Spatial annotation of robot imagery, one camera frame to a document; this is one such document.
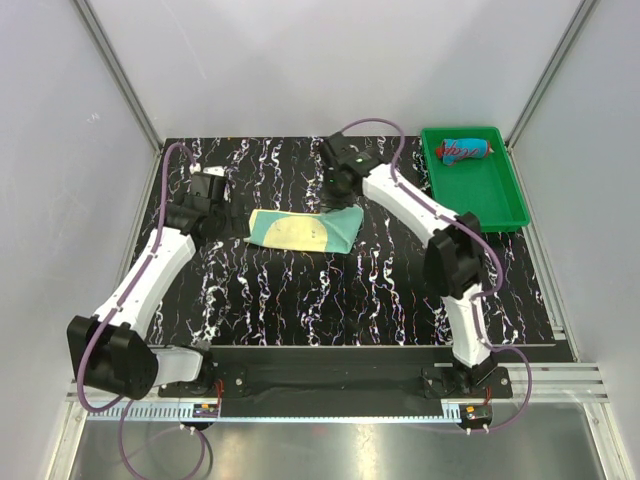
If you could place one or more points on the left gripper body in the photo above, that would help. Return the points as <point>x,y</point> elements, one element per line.
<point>222,220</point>

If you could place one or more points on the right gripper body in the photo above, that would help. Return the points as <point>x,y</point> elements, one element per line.
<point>333,197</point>

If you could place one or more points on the yellow and green towel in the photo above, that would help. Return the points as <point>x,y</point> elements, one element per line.
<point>330,232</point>

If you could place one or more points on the red and blue towel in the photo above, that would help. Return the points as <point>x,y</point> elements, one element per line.
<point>451,151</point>

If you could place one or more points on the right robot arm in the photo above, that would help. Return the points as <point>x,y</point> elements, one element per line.
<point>454,257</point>

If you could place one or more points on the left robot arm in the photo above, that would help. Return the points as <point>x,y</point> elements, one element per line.
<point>108,350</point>

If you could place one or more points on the green plastic bin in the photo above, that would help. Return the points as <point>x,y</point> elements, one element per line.
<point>486,187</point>

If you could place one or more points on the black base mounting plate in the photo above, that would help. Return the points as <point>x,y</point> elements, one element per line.
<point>330,406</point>

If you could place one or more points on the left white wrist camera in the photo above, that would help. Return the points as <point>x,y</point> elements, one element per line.
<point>213,170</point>

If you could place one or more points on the aluminium rail frame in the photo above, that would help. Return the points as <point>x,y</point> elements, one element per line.
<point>437,381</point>

